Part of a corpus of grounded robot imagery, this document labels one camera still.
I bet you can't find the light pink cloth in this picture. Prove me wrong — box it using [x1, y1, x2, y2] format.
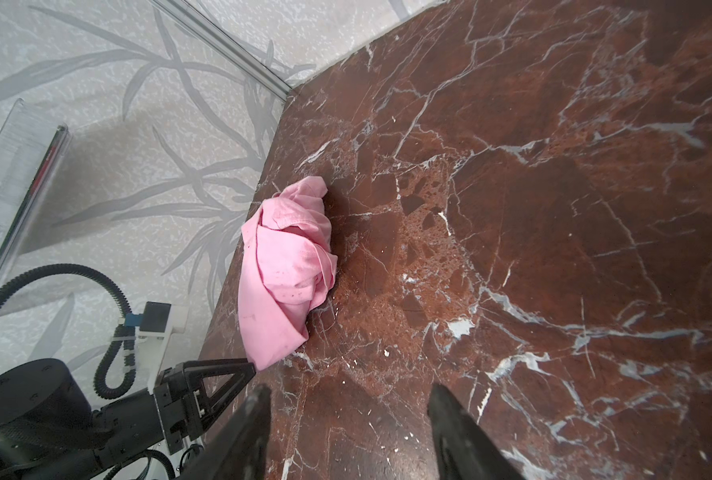
[237, 176, 338, 371]

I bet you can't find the clear plastic wall tray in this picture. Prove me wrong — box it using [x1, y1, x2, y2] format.
[0, 99, 70, 285]

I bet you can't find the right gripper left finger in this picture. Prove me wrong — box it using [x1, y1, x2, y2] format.
[179, 384, 271, 480]

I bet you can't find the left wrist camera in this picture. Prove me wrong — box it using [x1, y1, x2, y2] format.
[120, 301, 188, 393]

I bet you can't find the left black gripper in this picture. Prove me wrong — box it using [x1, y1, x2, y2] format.
[93, 358, 256, 468]

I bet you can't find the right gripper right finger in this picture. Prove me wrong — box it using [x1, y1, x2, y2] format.
[427, 383, 524, 480]

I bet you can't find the left black corrugated cable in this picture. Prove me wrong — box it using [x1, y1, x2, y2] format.
[0, 262, 139, 401]

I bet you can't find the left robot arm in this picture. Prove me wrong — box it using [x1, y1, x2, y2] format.
[0, 358, 256, 479]

